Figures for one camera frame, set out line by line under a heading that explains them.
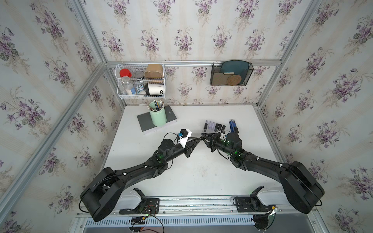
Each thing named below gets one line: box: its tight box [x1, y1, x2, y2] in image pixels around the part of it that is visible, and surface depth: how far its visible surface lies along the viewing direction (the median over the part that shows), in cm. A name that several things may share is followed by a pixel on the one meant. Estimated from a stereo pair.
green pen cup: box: [147, 99, 168, 127], surface depth 98 cm
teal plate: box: [220, 60, 250, 86], surface depth 94 cm
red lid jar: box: [119, 68, 133, 78], surface depth 93 cm
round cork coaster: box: [226, 74, 242, 86], surface depth 100 cm
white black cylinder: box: [144, 82, 165, 95], surface depth 95 cm
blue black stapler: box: [229, 119, 239, 134], surface depth 106 cm
